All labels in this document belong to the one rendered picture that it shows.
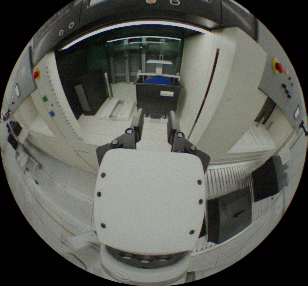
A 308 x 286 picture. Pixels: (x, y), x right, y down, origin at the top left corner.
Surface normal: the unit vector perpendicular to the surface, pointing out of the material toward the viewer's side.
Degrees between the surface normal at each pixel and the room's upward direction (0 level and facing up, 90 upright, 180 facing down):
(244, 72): 90
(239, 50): 90
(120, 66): 90
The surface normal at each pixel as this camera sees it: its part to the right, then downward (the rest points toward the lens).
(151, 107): -0.06, 0.75
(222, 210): 0.04, -0.65
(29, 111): 1.00, 0.07
